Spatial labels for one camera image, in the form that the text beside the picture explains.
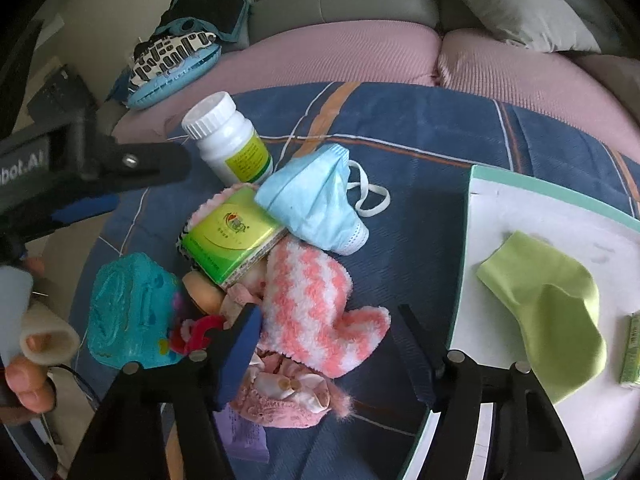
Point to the white jar yellow label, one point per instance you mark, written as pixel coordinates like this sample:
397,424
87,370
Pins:
235,145

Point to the blue cushion black white pattern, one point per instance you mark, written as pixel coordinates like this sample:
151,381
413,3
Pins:
165,60

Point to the white tray teal rim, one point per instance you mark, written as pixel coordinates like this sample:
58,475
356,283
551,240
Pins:
525,220

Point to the teal wet wipes pack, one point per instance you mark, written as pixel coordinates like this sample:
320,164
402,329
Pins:
130,305

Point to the black cloth teal trim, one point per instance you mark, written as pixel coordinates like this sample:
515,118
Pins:
210,10

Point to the leopard print scrunchie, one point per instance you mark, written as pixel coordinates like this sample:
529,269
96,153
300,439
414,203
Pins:
182,240

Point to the blue striped blanket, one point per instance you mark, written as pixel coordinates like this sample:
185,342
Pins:
425,125

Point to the purple packet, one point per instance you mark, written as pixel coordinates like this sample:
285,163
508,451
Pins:
245,437

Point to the small green tissue pack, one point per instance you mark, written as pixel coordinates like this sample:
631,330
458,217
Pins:
631,355

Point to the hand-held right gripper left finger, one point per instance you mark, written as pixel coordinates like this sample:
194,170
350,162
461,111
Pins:
240,360

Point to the green cloth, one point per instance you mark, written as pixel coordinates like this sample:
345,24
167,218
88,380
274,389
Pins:
550,300

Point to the red hair bow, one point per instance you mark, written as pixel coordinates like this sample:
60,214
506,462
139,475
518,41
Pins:
197,332

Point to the blue face mask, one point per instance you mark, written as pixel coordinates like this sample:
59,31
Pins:
310,200

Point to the light grey pillow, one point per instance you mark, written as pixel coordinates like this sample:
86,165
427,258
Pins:
515,5

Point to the large green tissue pack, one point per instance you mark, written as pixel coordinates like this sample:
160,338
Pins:
230,230

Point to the grey sofa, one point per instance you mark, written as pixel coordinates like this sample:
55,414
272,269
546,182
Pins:
350,0

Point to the person's left hand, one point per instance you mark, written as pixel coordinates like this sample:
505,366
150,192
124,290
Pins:
30,385

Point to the pink sofa cover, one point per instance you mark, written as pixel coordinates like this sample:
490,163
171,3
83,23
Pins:
325,55

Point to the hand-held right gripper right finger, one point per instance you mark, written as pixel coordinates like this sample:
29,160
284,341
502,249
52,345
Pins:
415,360

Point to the pink white fuzzy sock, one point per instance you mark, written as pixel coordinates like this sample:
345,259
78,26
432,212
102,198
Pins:
310,300
212,202

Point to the pink lace scrunchie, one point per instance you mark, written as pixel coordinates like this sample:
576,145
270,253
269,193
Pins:
280,400

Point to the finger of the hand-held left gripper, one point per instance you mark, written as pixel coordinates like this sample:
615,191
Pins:
85,208
150,165

